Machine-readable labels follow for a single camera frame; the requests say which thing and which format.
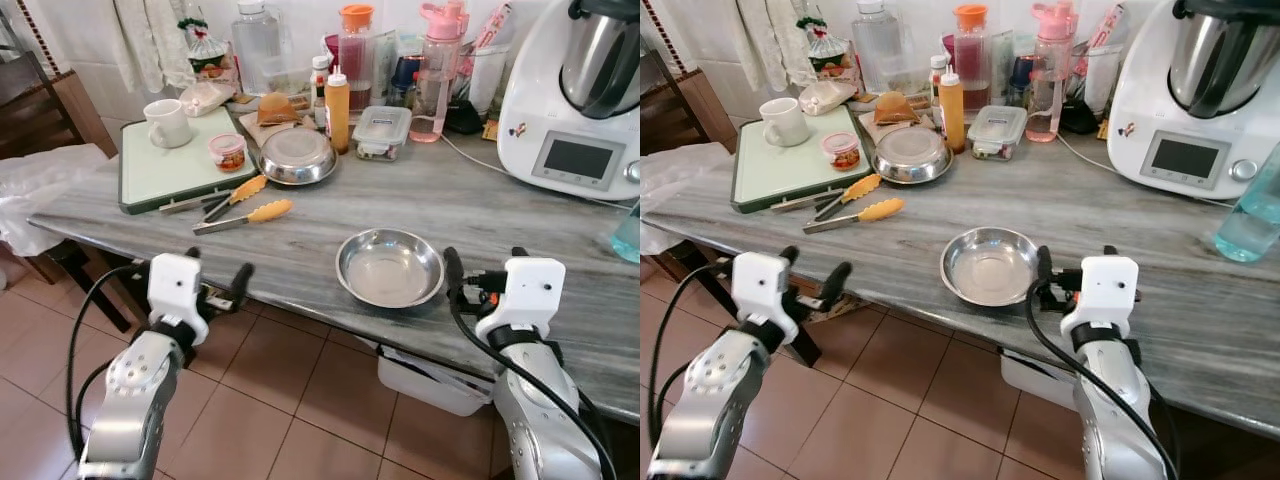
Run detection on empty steel bowl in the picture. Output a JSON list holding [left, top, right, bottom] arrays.
[[940, 226, 1042, 308], [336, 228, 446, 310]]

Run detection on steel tongs yellow tips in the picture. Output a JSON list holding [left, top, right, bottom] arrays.
[[802, 196, 906, 235], [192, 198, 295, 237]]

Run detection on green cutting board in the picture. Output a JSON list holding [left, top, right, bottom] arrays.
[[730, 102, 875, 214], [118, 104, 264, 217]]

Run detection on black tongs yellow tips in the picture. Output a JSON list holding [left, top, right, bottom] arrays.
[[160, 174, 269, 224], [770, 173, 883, 222]]

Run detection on white plastic bin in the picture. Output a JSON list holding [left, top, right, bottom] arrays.
[[999, 347, 1077, 411], [376, 344, 494, 417]]

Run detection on small tub red lid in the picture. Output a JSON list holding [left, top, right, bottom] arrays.
[[821, 131, 863, 173], [208, 132, 249, 174]]

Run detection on clear blue water bottle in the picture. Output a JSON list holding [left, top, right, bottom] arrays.
[[1213, 140, 1280, 264], [612, 200, 641, 264]]

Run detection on white ceramic mug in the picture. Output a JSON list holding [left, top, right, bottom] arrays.
[[758, 96, 812, 149], [143, 98, 197, 150]]

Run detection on white plastic bag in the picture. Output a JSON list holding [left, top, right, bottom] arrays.
[[0, 143, 113, 257], [640, 141, 738, 257]]

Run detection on small black object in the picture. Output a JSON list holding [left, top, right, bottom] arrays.
[[1059, 99, 1100, 135], [446, 99, 487, 135]]

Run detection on covered steel bowl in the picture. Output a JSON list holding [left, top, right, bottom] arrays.
[[258, 127, 339, 188], [872, 125, 953, 186]]

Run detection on clear lidded food container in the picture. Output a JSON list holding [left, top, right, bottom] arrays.
[[351, 105, 414, 163], [966, 104, 1029, 162]]

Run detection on white kitchen cooking machine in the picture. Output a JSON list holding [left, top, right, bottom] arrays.
[[497, 0, 641, 202], [1106, 0, 1280, 200]]

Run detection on white food bag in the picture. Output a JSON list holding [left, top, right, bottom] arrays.
[[798, 79, 859, 117], [178, 80, 239, 119]]

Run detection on brown bread packet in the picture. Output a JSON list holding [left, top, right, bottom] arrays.
[[254, 91, 302, 127], [871, 91, 922, 127]]

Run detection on orange sauce squeeze bottle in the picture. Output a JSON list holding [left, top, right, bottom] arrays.
[[937, 65, 967, 155], [323, 65, 353, 156]]

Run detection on pink water bottle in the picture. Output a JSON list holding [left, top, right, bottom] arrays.
[[1023, 0, 1085, 144], [409, 0, 472, 144]]

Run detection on dark blue cup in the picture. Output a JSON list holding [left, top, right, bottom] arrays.
[[1009, 54, 1042, 107], [389, 54, 422, 107]]

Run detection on dark wooden chair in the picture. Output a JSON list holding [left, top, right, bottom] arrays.
[[0, 50, 133, 334], [640, 50, 824, 369]]

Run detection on ribbon tied gift packet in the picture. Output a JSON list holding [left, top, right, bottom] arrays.
[[179, 4, 237, 82], [796, 4, 852, 78]]

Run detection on white hanging cloth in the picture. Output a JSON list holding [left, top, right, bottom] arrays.
[[734, 0, 817, 92], [112, 0, 197, 94]]

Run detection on large clear plastic bottle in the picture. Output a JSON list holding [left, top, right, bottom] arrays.
[[852, 0, 905, 97], [231, 0, 284, 97]]

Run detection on orange lid jug red liquid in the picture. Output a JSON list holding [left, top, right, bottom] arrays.
[[336, 3, 377, 112], [950, 3, 992, 112]]

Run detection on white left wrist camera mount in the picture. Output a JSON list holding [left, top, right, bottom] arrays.
[[731, 251, 801, 346], [147, 253, 210, 346]]

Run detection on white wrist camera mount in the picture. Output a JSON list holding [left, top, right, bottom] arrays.
[[1061, 255, 1142, 343], [147, 253, 210, 346], [476, 257, 568, 347], [731, 251, 801, 346]]

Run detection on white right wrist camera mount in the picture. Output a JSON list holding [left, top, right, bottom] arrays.
[[476, 257, 568, 347], [1061, 255, 1142, 343]]

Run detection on white power cable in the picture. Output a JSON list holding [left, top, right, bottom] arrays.
[[440, 134, 641, 212], [1055, 133, 1239, 209]]

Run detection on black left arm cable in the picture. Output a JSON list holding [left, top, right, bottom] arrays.
[[65, 262, 151, 461], [647, 262, 737, 446]]

